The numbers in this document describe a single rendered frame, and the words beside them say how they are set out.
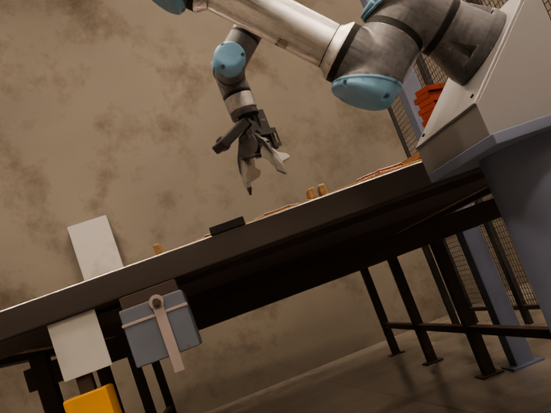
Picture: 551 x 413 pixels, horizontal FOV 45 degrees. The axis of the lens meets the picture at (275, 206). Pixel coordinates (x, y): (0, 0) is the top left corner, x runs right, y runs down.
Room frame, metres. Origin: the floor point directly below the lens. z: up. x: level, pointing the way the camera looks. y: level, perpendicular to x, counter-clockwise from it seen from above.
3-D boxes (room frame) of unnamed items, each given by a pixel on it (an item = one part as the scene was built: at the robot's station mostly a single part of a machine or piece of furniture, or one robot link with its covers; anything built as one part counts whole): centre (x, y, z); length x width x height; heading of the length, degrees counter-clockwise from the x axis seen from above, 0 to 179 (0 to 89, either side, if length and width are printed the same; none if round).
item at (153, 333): (1.39, 0.31, 0.77); 0.14 x 0.11 x 0.18; 97
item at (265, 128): (1.65, -0.01, 1.15); 0.09 x 0.08 x 0.12; 133
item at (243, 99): (1.64, -0.01, 1.24); 0.08 x 0.08 x 0.05
